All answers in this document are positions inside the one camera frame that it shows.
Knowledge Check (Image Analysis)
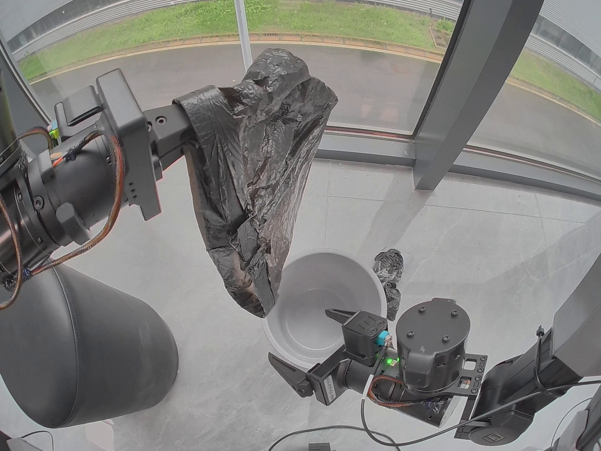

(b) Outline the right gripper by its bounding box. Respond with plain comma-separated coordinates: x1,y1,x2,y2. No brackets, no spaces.
269,308,400,405

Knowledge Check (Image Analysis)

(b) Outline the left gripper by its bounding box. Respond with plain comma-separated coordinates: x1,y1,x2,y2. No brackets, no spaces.
28,70,193,248

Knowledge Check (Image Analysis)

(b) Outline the black plastic bag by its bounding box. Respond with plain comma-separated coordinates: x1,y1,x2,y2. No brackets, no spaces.
173,47,339,318

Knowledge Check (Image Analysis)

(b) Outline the black plastic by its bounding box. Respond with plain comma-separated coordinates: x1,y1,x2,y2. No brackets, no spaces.
372,248,404,320

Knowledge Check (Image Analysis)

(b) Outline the white trash bin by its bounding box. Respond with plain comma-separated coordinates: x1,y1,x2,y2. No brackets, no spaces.
261,248,388,365

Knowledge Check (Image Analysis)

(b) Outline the window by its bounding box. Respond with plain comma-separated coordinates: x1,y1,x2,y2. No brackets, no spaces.
0,0,601,196

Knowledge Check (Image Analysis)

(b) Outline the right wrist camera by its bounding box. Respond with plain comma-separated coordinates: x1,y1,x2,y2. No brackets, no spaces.
342,312,391,364

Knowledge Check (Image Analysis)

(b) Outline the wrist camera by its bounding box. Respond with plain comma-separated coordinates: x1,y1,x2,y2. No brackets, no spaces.
342,312,391,364
54,87,102,135

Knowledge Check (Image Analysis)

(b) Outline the black cable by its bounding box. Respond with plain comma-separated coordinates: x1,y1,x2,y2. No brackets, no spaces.
361,378,601,450
268,425,401,451

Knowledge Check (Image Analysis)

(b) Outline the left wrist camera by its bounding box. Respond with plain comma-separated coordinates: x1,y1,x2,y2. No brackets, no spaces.
54,87,102,135

